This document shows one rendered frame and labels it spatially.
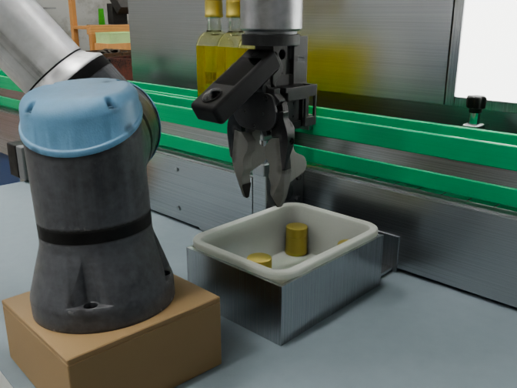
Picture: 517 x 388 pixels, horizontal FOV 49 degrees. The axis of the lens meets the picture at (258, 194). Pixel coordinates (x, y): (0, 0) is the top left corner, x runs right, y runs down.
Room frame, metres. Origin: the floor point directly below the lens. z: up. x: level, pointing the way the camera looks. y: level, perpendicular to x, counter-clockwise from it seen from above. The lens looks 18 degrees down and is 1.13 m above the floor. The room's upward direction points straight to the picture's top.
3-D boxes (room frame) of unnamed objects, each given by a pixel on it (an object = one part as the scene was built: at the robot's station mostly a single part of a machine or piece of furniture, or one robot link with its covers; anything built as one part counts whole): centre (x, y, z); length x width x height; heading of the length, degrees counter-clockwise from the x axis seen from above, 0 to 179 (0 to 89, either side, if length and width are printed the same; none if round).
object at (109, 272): (0.56, 0.17, 0.88); 0.15 x 0.15 x 0.10
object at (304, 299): (0.75, -0.06, 0.79); 0.27 x 0.17 x 0.08; 137
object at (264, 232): (0.73, -0.04, 0.80); 0.22 x 0.17 x 0.09; 137
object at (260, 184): (0.89, -0.04, 0.85); 0.09 x 0.04 x 0.07; 137
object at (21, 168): (1.31, 0.54, 0.79); 0.08 x 0.08 x 0.08; 47
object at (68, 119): (0.57, 0.18, 0.99); 0.13 x 0.12 x 0.14; 4
